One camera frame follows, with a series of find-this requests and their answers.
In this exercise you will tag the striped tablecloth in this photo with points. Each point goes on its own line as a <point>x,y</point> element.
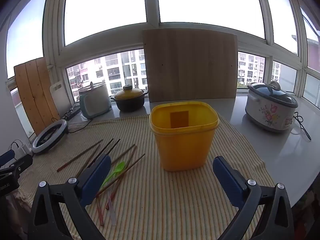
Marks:
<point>162,200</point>

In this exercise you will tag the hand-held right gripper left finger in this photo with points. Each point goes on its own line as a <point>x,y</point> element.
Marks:
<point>96,177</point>

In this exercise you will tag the brown plank board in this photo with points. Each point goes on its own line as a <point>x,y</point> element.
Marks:
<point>32,92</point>

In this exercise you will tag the black pot with yellow lid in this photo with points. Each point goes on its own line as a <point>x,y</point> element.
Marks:
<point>131,103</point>

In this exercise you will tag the white power adapter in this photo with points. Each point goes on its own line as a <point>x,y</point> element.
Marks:
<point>23,147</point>

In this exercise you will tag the light wooden board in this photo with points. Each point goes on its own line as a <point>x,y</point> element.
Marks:
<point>190,65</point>

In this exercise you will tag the white cutting board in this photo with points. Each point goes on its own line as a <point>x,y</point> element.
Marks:
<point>61,100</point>

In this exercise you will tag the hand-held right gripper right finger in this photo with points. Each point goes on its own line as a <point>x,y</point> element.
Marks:
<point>228,180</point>

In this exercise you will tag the green plastic spoon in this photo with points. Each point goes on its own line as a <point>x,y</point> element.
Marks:
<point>118,167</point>

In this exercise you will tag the scissors and metal tools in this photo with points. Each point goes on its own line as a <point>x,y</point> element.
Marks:
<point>71,112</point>

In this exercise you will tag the yellow plastic container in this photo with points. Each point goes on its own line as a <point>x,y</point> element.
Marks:
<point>182,150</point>

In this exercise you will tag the white window frame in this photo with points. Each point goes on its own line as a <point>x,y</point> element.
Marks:
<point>152,10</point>

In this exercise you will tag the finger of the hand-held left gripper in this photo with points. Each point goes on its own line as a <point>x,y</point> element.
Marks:
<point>6,157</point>
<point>17,166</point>

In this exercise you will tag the pink plastic spoon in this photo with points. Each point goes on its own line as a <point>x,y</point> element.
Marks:
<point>100,215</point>

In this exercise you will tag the floral slow cooker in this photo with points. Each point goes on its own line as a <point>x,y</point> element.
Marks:
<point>265,110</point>

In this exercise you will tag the white and blue electric cooker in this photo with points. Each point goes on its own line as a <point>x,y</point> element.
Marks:
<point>96,102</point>

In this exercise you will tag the apartment buildings outside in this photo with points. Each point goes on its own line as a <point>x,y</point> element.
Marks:
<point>117,67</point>

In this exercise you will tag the bundle of brown chopsticks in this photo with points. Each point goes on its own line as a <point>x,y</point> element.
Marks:
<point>80,155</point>

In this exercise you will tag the clear plastic spoon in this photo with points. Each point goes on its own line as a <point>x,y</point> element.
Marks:
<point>112,215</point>

